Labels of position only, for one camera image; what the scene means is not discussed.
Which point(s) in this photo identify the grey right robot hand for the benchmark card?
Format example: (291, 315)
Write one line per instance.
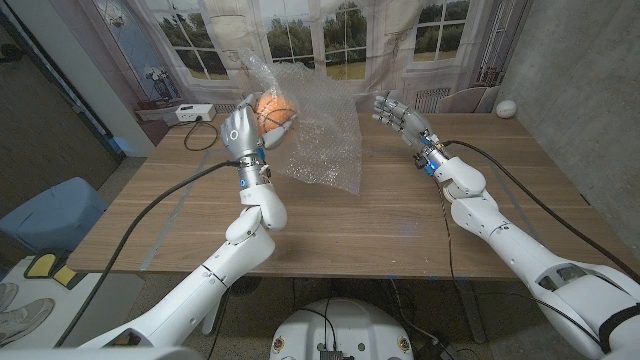
(410, 125)

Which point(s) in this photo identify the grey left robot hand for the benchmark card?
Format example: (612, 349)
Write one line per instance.
(242, 135)

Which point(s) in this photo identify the orange mini basketball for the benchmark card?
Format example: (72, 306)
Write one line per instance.
(272, 112)

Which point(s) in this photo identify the clear bubble wrap sheet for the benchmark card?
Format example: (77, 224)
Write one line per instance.
(327, 135)

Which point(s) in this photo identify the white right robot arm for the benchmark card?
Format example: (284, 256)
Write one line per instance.
(525, 250)

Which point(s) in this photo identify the white power strip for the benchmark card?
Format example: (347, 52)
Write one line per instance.
(195, 112)

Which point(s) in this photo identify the white ball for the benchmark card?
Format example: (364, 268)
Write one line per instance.
(506, 109)

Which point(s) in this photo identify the printed window backdrop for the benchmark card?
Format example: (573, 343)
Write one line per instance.
(440, 65)

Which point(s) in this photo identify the grey metal table leg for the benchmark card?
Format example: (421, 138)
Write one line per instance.
(472, 315)
(210, 320)

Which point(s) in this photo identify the blue chair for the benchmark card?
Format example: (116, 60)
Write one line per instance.
(55, 215)

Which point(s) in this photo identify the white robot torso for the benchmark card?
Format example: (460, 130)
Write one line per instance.
(345, 325)

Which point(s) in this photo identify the yellow black foot pedal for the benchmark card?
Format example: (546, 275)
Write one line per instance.
(67, 276)
(41, 266)

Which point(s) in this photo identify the grey sneaker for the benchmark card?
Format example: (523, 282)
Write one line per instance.
(25, 320)
(6, 295)

